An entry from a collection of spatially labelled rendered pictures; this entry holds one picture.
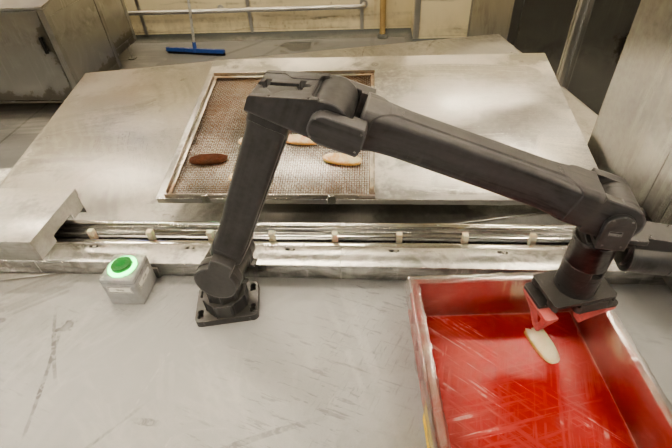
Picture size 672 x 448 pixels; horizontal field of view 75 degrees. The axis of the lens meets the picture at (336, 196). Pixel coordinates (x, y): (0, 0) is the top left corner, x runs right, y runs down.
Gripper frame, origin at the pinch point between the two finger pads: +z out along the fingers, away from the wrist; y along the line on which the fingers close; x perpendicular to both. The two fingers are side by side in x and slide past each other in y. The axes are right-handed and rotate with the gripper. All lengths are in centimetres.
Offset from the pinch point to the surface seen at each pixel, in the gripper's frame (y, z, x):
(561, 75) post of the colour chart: 60, 4, 91
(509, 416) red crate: -11.9, 7.9, -9.6
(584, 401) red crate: 0.7, 7.8, -10.1
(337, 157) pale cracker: -26, -1, 54
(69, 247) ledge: -89, 5, 43
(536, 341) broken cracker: -1.4, 6.9, 0.8
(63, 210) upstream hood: -91, 1, 52
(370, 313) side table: -27.9, 8.6, 14.1
